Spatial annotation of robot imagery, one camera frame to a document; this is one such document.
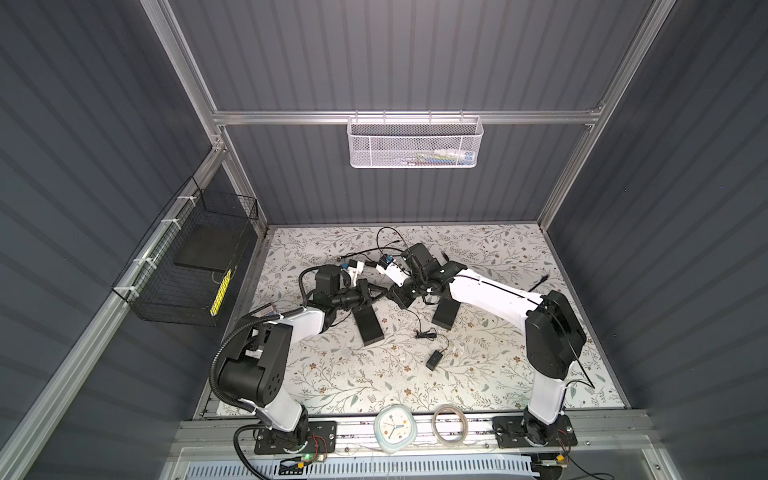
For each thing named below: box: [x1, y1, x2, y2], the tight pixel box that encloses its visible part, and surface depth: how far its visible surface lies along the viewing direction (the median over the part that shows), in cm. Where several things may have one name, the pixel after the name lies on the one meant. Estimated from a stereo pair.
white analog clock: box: [373, 404, 418, 454], surface depth 74 cm
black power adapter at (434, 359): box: [426, 350, 443, 371], surface depth 85 cm
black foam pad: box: [174, 222, 249, 272], surface depth 76 cm
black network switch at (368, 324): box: [352, 305, 385, 346], surface depth 93 cm
